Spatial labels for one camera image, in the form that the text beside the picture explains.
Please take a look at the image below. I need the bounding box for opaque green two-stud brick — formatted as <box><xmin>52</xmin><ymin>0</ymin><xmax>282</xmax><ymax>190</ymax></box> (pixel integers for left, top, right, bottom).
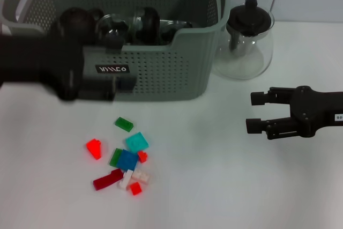
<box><xmin>115</xmin><ymin>117</ymin><xmax>134</xmax><ymax>132</ymax></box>

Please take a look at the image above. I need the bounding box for dark red long brick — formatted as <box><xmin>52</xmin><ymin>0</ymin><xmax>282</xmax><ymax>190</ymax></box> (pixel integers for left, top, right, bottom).
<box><xmin>93</xmin><ymin>169</ymin><xmax>124</xmax><ymax>191</ymax></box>

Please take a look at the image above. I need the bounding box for grey-green perforated storage bin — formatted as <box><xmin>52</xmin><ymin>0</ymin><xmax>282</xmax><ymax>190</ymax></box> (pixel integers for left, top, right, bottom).
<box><xmin>0</xmin><ymin>0</ymin><xmax>233</xmax><ymax>103</ymax></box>

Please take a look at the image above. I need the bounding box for translucent white wide brick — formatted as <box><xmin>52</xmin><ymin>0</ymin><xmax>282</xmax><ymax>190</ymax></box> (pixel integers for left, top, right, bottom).
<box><xmin>132</xmin><ymin>169</ymin><xmax>152</xmax><ymax>186</ymax></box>

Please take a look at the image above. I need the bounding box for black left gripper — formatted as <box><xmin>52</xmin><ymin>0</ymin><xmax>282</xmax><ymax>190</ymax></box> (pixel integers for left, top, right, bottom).
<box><xmin>0</xmin><ymin>33</ymin><xmax>126</xmax><ymax>101</ymax></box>

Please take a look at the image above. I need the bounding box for black clay teapot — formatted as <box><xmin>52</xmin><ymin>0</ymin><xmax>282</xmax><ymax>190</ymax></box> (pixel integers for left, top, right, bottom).
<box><xmin>50</xmin><ymin>6</ymin><xmax>105</xmax><ymax>45</ymax></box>

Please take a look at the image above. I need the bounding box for glass teapot with black lid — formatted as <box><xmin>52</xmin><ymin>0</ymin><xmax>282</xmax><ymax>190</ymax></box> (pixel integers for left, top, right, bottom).
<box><xmin>211</xmin><ymin>0</ymin><xmax>275</xmax><ymax>80</ymax></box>

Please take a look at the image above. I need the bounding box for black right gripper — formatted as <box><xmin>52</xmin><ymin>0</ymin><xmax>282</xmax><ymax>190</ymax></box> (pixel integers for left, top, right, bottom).
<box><xmin>245</xmin><ymin>85</ymin><xmax>343</xmax><ymax>141</ymax></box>

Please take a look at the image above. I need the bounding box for glass teacup with black sleeve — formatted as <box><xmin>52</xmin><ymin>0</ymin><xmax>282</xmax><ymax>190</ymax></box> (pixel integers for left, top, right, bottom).
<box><xmin>160</xmin><ymin>19</ymin><xmax>193</xmax><ymax>45</ymax></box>
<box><xmin>133</xmin><ymin>6</ymin><xmax>161</xmax><ymax>45</ymax></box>
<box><xmin>95</xmin><ymin>13</ymin><xmax>130</xmax><ymax>50</ymax></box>

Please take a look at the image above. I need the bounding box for orange-red slope brick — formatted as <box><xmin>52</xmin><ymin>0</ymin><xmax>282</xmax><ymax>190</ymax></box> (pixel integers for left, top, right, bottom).
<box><xmin>85</xmin><ymin>138</ymin><xmax>104</xmax><ymax>161</ymax></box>

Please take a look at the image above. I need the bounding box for orange-red small square brick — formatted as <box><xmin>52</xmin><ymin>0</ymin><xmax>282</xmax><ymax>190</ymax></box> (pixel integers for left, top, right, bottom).
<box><xmin>129</xmin><ymin>182</ymin><xmax>143</xmax><ymax>196</ymax></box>

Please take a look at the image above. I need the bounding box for translucent green flat brick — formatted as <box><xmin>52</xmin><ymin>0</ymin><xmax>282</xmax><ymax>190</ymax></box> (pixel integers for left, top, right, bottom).
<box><xmin>108</xmin><ymin>147</ymin><xmax>124</xmax><ymax>168</ymax></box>

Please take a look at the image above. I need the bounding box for teal square brick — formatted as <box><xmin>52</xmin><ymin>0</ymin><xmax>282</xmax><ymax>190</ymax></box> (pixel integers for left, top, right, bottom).
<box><xmin>124</xmin><ymin>131</ymin><xmax>150</xmax><ymax>153</ymax></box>

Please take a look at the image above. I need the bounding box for blue square brick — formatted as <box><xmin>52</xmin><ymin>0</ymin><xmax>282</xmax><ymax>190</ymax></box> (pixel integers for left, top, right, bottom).
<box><xmin>116</xmin><ymin>149</ymin><xmax>139</xmax><ymax>172</ymax></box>

